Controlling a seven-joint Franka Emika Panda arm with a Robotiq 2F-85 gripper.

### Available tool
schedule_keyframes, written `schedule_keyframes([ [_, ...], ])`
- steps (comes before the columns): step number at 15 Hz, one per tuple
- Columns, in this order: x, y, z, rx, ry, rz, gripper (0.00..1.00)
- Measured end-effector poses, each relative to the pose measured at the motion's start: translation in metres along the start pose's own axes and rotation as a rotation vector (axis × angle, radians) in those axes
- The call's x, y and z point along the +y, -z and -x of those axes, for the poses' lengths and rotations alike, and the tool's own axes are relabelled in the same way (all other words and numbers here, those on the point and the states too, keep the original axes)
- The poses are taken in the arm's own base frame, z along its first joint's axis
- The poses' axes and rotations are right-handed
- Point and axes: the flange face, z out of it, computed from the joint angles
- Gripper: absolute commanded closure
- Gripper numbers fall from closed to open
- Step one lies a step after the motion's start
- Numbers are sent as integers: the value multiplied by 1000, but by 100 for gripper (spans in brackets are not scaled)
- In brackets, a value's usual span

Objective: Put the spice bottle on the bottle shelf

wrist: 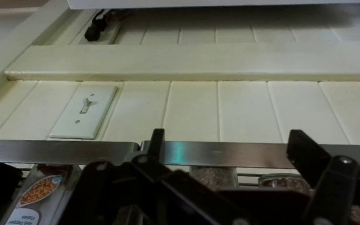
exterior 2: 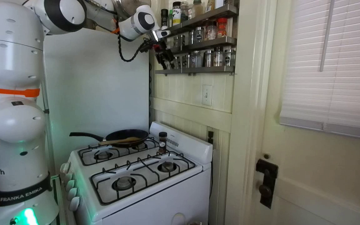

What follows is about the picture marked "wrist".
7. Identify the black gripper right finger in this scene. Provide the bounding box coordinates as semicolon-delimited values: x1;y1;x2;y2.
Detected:
288;129;360;225

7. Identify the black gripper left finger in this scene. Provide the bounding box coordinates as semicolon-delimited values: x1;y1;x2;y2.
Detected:
59;128;248;225

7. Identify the three-tier steel spice rack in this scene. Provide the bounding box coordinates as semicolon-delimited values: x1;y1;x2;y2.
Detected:
0;139;360;225

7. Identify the small glass spice jar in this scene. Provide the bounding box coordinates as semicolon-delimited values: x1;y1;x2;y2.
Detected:
4;164;84;225

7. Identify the white light switch plate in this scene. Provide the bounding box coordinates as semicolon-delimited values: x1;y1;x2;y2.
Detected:
48;85;120;141

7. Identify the wall outlet with black plug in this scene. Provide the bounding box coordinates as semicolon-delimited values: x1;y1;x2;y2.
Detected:
81;9;125;45

